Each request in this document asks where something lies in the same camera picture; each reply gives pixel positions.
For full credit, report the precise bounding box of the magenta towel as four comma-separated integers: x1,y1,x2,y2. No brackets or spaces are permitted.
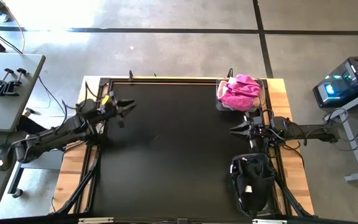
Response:
218,73,262,112

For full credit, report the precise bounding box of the black table frame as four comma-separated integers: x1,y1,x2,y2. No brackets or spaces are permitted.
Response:
75,77,291,218

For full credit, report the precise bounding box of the black computer mouse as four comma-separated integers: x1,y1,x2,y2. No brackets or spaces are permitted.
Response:
0,143,14,172

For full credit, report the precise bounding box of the black aluminium frame strut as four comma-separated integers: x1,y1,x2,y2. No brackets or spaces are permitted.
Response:
56,149,101,215
272,170,314,217

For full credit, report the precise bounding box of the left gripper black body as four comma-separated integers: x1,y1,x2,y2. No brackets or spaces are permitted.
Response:
97,92,126,128

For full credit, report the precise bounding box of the grey metal table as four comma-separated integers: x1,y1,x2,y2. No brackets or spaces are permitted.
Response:
323,85,358,183

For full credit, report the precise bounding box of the pale pink towel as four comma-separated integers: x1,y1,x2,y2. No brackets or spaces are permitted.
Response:
217,80,230,101

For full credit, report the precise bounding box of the computer tower with lights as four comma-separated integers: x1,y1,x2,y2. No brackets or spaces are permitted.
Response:
312,55,358,109

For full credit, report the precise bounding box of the black C clamp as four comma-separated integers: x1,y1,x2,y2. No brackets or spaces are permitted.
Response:
2,68,27,96
0,68,15,96

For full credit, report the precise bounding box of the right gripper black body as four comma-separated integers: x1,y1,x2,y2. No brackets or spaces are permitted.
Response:
246,115,276,152

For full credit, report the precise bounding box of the thin black cable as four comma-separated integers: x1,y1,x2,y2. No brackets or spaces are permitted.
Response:
0,24,23,55

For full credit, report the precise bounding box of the black floor cable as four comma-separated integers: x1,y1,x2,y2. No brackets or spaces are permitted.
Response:
37,76,68,125

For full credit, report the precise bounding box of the silver metal bracket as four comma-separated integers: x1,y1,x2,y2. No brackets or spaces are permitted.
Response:
252,219,288,224
78,217,114,224

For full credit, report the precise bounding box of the yellow cable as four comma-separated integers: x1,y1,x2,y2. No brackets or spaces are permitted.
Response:
0,0,26,54

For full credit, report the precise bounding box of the black towel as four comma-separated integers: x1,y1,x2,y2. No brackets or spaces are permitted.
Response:
231,154,276,216

